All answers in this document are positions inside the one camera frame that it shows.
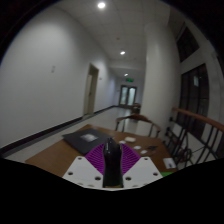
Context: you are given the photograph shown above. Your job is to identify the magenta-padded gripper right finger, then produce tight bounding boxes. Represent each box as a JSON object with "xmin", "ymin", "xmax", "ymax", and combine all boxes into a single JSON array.
[{"xmin": 120, "ymin": 143, "xmax": 165, "ymax": 188}]

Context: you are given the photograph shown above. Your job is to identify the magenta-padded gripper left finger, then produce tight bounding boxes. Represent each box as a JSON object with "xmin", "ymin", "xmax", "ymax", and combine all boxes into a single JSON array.
[{"xmin": 62, "ymin": 142, "xmax": 106, "ymax": 189}]

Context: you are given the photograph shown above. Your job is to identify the black computer mouse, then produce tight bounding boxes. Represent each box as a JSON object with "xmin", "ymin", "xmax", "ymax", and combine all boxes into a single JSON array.
[{"xmin": 102, "ymin": 136, "xmax": 125, "ymax": 189}]

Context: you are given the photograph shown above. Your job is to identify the black closed laptop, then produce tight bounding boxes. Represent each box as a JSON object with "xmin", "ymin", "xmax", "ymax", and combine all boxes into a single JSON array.
[{"xmin": 61, "ymin": 128, "xmax": 113, "ymax": 156}]

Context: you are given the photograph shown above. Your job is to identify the wooden armchair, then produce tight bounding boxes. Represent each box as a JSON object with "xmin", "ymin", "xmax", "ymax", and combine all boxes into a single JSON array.
[{"xmin": 114, "ymin": 113, "xmax": 163, "ymax": 138}]

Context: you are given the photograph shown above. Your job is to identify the small wooden chair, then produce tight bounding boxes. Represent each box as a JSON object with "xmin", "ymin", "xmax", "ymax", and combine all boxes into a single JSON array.
[{"xmin": 130, "ymin": 103, "xmax": 142, "ymax": 115}]

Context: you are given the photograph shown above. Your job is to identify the glass double door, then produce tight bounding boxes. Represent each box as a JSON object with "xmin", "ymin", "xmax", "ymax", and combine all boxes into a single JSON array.
[{"xmin": 118, "ymin": 84, "xmax": 138, "ymax": 108}]

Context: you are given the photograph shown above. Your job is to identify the wood-topped metal railing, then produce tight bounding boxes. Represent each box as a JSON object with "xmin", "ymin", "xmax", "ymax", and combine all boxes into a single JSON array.
[{"xmin": 163, "ymin": 106, "xmax": 224, "ymax": 168}]

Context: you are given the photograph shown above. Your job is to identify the beige side door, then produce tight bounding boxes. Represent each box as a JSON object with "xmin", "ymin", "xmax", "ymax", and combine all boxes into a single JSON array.
[{"xmin": 82, "ymin": 63, "xmax": 100, "ymax": 117}]

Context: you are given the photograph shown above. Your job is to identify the tall dark window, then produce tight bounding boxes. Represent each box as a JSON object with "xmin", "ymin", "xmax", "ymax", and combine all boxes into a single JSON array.
[{"xmin": 178, "ymin": 63, "xmax": 211, "ymax": 141}]

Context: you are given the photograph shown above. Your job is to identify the dark transom window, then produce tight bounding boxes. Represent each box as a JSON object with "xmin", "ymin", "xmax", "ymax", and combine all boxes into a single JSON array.
[{"xmin": 175, "ymin": 25, "xmax": 201, "ymax": 63}]

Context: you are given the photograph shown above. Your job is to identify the round ceiling lights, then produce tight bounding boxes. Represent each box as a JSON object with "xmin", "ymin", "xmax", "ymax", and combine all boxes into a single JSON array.
[{"xmin": 97, "ymin": 1, "xmax": 130, "ymax": 78}]

